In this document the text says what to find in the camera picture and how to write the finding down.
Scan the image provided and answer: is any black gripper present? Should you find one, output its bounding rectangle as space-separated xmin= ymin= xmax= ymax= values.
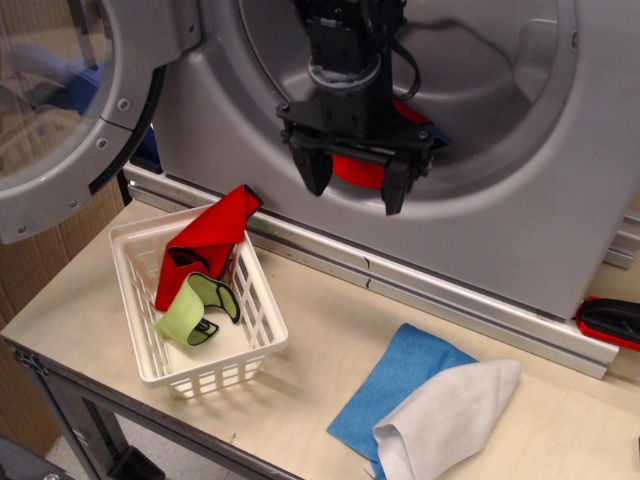
xmin=277 ymin=73 xmax=434 ymax=216

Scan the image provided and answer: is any red felt cloth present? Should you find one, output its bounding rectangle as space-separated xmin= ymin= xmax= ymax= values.
xmin=332 ymin=100 xmax=434 ymax=190

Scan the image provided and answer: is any small blue cloth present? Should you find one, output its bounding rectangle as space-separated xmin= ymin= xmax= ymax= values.
xmin=427 ymin=122 xmax=451 ymax=149

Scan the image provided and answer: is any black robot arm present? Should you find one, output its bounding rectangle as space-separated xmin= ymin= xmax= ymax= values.
xmin=277 ymin=1 xmax=445 ymax=215

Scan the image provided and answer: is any grey toy laundry machine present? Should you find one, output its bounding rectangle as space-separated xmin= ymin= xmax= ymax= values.
xmin=154 ymin=1 xmax=639 ymax=318

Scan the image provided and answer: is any round transparent machine door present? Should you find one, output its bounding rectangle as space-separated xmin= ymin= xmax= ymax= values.
xmin=1 ymin=1 xmax=201 ymax=244

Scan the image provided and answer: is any red cloth with black trim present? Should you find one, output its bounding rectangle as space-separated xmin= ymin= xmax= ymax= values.
xmin=155 ymin=185 xmax=263 ymax=312

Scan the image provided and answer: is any blue cloth on table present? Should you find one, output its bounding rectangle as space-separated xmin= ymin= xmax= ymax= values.
xmin=328 ymin=324 xmax=476 ymax=479

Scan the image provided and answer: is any white plastic basket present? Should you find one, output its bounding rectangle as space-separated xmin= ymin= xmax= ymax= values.
xmin=110 ymin=208 xmax=288 ymax=398

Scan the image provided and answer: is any light green cloth black trim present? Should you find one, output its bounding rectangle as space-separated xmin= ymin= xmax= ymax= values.
xmin=155 ymin=273 xmax=241 ymax=347

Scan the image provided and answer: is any white cloth on table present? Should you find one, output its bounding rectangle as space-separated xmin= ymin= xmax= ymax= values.
xmin=364 ymin=359 xmax=522 ymax=479

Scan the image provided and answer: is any red and black tool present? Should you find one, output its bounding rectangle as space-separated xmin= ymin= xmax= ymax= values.
xmin=575 ymin=297 xmax=639 ymax=351

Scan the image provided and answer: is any black box under table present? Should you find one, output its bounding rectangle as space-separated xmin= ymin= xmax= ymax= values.
xmin=108 ymin=446 xmax=166 ymax=480

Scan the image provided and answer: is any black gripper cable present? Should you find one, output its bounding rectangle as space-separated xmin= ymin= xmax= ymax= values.
xmin=389 ymin=39 xmax=422 ymax=101

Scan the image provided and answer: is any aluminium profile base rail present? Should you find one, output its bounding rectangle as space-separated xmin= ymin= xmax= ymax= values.
xmin=125 ymin=146 xmax=639 ymax=378

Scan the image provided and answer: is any metal table frame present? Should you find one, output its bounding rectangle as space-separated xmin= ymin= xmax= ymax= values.
xmin=1 ymin=334 xmax=297 ymax=479

